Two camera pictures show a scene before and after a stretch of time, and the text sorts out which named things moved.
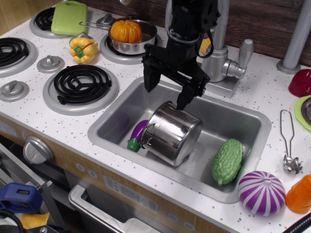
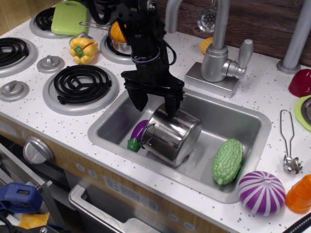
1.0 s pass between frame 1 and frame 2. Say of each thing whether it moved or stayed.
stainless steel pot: stayed
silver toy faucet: stayed
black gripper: moved
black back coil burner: stayed
